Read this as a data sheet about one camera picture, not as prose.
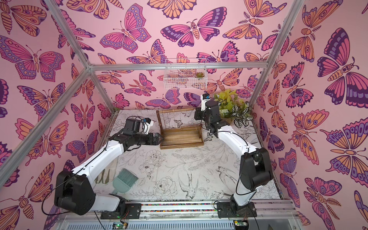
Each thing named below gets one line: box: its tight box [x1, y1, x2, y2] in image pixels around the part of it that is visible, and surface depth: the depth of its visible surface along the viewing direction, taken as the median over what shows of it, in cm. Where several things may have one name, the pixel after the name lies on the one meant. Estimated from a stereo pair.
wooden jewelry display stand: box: [156, 107, 205, 150], surface depth 105 cm
